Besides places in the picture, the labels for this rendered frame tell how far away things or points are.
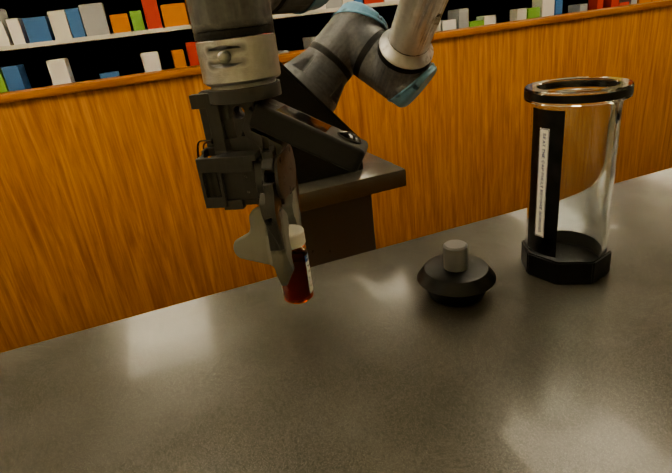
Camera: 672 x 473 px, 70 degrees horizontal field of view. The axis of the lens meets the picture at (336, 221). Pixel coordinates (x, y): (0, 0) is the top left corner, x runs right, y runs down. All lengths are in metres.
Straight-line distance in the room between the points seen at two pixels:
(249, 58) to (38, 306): 2.21
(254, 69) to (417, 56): 0.61
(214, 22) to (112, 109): 1.83
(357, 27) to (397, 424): 0.85
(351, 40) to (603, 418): 0.86
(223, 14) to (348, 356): 0.35
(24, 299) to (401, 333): 2.18
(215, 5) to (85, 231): 2.01
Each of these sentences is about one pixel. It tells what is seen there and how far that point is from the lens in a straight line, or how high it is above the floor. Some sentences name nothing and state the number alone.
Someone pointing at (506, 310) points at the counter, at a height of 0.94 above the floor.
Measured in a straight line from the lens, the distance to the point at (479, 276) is 0.57.
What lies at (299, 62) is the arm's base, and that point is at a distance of 1.09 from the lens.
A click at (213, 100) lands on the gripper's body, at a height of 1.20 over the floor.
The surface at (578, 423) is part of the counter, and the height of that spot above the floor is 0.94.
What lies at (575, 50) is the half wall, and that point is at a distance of 3.21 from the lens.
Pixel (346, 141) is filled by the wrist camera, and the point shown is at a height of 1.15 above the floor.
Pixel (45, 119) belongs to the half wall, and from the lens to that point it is 2.30.
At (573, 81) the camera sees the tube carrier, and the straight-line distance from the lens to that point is 0.65.
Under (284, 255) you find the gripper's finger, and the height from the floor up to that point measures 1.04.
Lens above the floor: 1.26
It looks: 23 degrees down
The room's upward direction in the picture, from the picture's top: 7 degrees counter-clockwise
